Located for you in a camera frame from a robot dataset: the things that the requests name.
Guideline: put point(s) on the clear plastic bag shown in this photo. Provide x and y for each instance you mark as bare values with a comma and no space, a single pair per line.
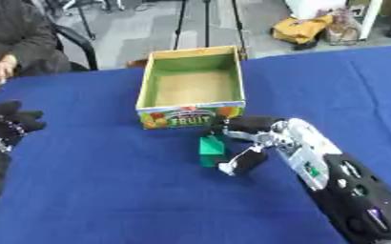
342,29

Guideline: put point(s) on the black chair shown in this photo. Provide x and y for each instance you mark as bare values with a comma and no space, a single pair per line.
77,44

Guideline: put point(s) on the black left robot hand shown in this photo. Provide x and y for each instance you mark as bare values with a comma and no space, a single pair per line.
7,122

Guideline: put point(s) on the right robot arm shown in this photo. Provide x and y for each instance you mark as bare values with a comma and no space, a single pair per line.
338,178

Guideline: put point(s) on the green rectangular block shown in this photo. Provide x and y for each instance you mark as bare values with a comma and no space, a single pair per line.
211,151

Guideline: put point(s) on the person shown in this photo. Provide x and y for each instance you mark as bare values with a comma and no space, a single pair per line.
16,38

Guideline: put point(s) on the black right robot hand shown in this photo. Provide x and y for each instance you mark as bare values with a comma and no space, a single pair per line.
255,124

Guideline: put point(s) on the white cabinet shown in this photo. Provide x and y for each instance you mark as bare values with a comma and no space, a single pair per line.
338,12

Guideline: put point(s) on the yellow bag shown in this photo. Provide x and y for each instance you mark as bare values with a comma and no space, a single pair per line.
301,29

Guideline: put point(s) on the black tripod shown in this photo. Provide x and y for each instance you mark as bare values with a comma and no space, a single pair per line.
207,24

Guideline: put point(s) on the cardboard box with green inside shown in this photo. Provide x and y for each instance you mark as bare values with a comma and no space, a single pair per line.
192,86

